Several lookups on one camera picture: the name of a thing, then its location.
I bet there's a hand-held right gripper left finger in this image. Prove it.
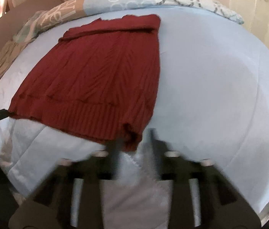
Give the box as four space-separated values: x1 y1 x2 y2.
28 134 125 210

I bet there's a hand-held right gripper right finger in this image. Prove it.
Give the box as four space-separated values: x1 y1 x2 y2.
146 127 246 210

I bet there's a red knit sweater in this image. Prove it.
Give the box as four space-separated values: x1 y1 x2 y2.
7 14 162 152

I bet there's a bed with blue quilt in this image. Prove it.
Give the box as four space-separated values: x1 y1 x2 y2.
0 5 269 214

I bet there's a pink upholstered headboard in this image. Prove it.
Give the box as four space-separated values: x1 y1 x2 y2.
0 0 64 77

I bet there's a plaid pillow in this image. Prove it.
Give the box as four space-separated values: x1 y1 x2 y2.
13 11 48 44

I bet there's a white wardrobe with flower decals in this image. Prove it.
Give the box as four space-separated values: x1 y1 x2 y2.
206 0 269 64

